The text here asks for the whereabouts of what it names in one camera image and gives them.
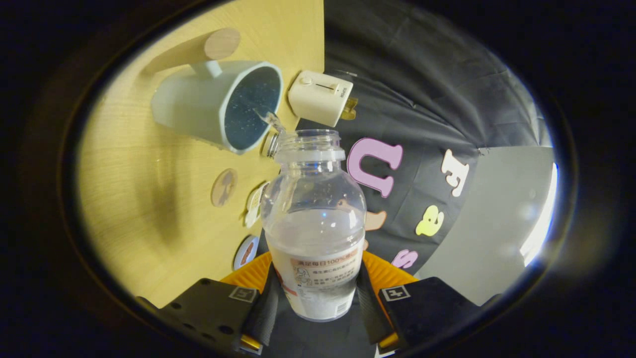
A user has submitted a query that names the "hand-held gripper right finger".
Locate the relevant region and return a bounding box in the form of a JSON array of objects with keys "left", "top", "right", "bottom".
[{"left": 356, "top": 250, "right": 483, "bottom": 355}]

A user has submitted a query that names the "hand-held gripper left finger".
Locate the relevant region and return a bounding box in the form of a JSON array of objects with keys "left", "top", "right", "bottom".
[{"left": 137, "top": 251, "right": 280, "bottom": 356}]

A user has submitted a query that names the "clear plastic juice bottle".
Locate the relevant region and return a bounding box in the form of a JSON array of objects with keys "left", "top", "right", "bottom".
[{"left": 260, "top": 129, "right": 367, "bottom": 322}]

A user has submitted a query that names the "round wooden coaster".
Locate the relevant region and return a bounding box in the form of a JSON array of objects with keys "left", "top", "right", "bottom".
[{"left": 211, "top": 168, "right": 239, "bottom": 208}]

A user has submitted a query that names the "pale green cup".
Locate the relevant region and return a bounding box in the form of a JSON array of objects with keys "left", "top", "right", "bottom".
[{"left": 144, "top": 27, "right": 284, "bottom": 155}]

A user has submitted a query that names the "blue plate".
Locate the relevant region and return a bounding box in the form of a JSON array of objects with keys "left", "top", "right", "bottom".
[{"left": 233, "top": 235, "right": 260, "bottom": 270}]

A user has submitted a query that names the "white divided grain dish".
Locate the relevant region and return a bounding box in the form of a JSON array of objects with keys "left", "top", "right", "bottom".
[{"left": 243, "top": 181, "right": 270, "bottom": 228}]

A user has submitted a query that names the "wooden table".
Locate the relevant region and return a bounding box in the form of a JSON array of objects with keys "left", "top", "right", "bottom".
[{"left": 77, "top": 0, "right": 325, "bottom": 309}]

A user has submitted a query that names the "white toaster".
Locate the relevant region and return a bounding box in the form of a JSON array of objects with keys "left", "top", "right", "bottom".
[{"left": 288, "top": 70, "right": 354, "bottom": 128}]

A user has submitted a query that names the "metal wire basket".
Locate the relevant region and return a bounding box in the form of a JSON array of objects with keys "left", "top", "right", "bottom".
[{"left": 262, "top": 130, "right": 281, "bottom": 159}]

